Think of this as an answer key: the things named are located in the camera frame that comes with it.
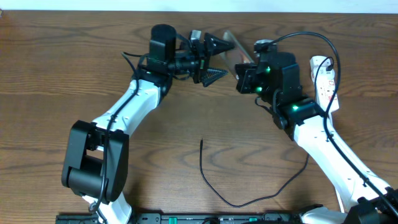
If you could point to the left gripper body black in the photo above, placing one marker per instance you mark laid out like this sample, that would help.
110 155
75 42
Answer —
192 63

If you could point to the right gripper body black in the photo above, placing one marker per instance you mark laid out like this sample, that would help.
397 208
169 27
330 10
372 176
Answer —
253 83

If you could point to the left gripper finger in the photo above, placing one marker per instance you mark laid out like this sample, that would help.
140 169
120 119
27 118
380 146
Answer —
212 75
215 46

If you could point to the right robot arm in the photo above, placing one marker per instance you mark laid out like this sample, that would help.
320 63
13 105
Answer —
364 196

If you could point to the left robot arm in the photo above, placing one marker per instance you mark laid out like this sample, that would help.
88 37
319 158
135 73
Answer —
96 161

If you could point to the white power strip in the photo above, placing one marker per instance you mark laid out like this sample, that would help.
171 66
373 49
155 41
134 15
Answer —
323 77

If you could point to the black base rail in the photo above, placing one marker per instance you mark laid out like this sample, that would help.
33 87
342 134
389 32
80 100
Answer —
156 218

